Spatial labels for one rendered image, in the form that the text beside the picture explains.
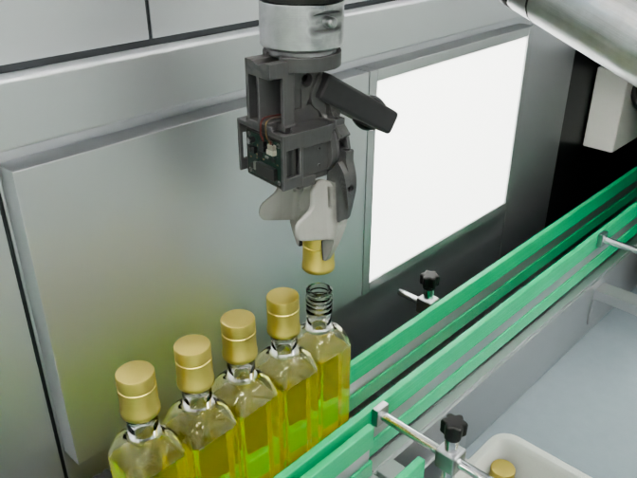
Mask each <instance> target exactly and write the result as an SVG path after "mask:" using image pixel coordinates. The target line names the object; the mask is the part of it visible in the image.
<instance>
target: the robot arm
mask: <svg viewBox="0 0 637 478"><path fill-rule="evenodd" d="M258 1H259V32H260V44H261V45H262V46H263V47H264V48H263V54H261V55H256V56H250V57H245V69H246V111H247V116H243V117H239V118H237V128H238V147H239V165H240V170H244V169H248V172H249V173H250V174H251V175H254V176H256V177H258V178H260V179H261V180H263V181H265V182H267V183H269V184H271V185H273V186H275V187H277V189H276V191H275V192H274V193H273V194H271V195H270V196H269V197H268V198H267V199H266V200H265V201H264V202H263V203H262V204H261V206H260V208H259V215H260V217H261V218H262V219H263V220H290V224H291V228H292V231H293V234H294V237H295V240H296V243H297V245H298V246H299V247H301V246H302V241H317V240H322V241H321V249H322V260H323V261H327V260H329V259H331V257H332V256H333V254H334V252H335V251H336V249H337V246H338V244H339V242H340V240H341V237H342V235H343V233H344V231H345V228H346V224H347V220H348V218H349V217H350V216H351V212H352V208H353V204H354V201H355V193H356V171H355V163H354V150H353V149H351V143H350V137H349V135H350V132H349V130H348V128H347V126H346V125H345V118H343V117H341V116H340V114H342V115H344V116H346V117H348V118H350V119H352V120H353V122H354V124H355V125H356V126H357V127H358V128H360V129H361V130H364V131H374V130H378V131H380V132H383V133H385V134H389V133H390V132H391V130H392V128H393V126H394V124H395V122H396V120H397V117H398V113H397V112H396V111H394V110H392V109H391V108H389V107H388V106H386V104H385V103H384V102H383V101H382V100H381V99H380V98H379V97H377V96H376V95H366V94H364V93H363V92H361V91H359V90H357V89H356V88H354V87H352V86H350V85H349V84H347V83H345V82H344V81H342V80H340V79H338V78H336V77H335V76H333V75H331V74H329V73H326V72H324V71H330V70H333V69H336V68H338V67H340V66H341V48H340V47H341V46H342V44H343V42H344V0H258ZM498 1H499V2H501V3H503V4H504V5H505V6H507V7H508V8H510V9H512V10H513V11H515V12H517V13H518V14H520V15H521V16H523V17H525V18H526V19H528V20H529V21H531V22H533V23H534V24H536V25H537V26H539V27H541V28H543V29H544V30H546V31H548V32H549V33H551V34H552V35H554V36H555V37H556V38H558V39H559V40H561V41H563V42H564V43H566V44H567V45H569V46H571V47H573V48H574V49H576V50H578V51H579V52H581V53H582V54H584V55H586V56H587V57H589V58H590V59H592V60H594V61H595V62H597V63H598V64H600V65H602V66H604V67H605V68H606V69H608V70H609V71H611V72H612V73H614V74H616V75H617V76H619V77H620V78H622V79H624V80H625V81H627V82H628V83H631V84H632V85H634V86H635V87H637V0H498ZM243 132H246V148H247V156H245V157H244V145H243ZM325 175H327V180H325V179H318V180H316V178H318V177H321V176H325Z"/></svg>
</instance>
